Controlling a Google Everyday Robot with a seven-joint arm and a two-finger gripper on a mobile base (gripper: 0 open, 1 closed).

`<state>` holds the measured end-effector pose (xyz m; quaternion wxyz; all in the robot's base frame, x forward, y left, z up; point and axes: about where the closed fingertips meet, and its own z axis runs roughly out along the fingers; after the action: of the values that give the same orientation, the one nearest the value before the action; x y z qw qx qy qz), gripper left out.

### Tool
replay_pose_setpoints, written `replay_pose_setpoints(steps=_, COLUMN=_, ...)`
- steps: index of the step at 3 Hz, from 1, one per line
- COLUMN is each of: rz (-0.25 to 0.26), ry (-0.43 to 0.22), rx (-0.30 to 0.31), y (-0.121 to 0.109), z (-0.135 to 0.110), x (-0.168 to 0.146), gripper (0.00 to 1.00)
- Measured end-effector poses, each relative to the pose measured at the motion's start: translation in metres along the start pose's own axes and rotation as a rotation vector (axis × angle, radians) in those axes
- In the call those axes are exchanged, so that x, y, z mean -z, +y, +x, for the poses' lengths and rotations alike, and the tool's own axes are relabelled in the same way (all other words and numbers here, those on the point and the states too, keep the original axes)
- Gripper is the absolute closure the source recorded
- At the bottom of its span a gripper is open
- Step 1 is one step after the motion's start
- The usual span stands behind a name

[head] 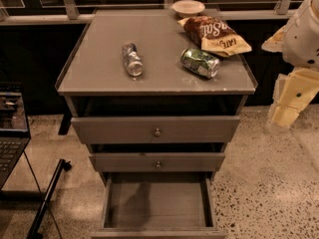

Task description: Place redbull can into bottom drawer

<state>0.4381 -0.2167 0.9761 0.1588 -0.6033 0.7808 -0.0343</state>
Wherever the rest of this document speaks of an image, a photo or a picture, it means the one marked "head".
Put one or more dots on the black stand leg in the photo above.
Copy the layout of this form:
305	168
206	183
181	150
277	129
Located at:
46	198

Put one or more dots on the grey top drawer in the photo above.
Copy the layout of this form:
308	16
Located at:
115	130

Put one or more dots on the black laptop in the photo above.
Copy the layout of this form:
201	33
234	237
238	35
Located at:
14	128

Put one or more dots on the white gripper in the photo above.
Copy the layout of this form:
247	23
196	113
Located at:
301	40

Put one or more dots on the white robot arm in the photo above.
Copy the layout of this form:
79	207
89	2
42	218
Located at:
298	42

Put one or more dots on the metal window railing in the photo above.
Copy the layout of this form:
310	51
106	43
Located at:
69	4

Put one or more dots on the grey middle drawer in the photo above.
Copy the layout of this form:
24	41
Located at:
157	161

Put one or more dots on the brown chip bag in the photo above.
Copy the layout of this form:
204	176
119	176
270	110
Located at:
214	36

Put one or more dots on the white ceramic bowl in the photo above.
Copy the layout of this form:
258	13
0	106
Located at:
187	8

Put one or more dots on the grey open bottom drawer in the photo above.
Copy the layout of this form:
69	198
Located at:
164	205

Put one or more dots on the silver redbull can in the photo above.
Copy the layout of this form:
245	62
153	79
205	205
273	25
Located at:
132	60

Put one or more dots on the grey drawer cabinet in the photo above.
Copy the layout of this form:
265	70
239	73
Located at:
96	84

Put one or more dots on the green soda can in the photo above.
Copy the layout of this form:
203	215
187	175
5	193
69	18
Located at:
200	62

